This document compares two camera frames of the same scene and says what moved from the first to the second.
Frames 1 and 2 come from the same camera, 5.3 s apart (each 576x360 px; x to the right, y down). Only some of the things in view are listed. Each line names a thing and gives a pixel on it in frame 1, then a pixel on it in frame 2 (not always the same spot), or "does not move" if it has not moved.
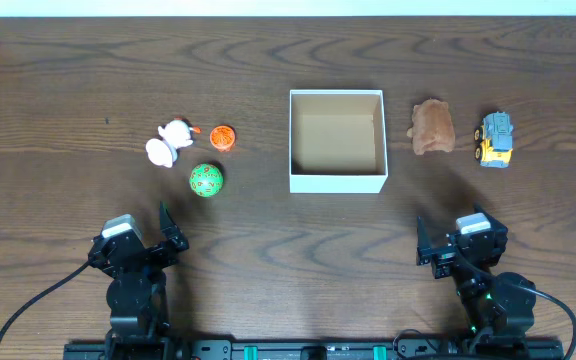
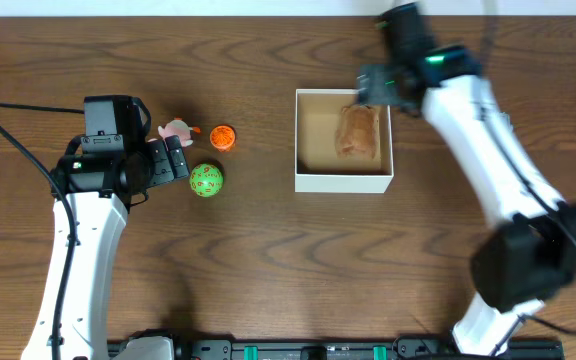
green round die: [206, 179] does not move
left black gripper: [153, 255] → [157, 163]
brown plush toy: [432, 128] → [357, 133]
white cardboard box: [337, 141] does not move
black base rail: [305, 349] does not move
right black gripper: [445, 255] → [385, 93]
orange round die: [222, 138] does not move
